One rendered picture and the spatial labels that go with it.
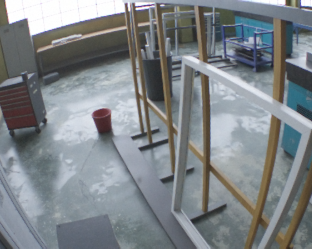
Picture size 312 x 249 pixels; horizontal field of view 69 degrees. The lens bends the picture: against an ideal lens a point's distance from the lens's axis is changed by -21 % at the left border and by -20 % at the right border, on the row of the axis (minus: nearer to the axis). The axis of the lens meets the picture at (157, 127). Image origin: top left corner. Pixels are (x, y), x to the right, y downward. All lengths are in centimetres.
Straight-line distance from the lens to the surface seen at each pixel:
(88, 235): 152
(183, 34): 904
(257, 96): 130
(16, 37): 794
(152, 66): 451
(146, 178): 302
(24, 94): 439
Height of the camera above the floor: 199
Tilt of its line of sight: 30 degrees down
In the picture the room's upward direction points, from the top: 7 degrees counter-clockwise
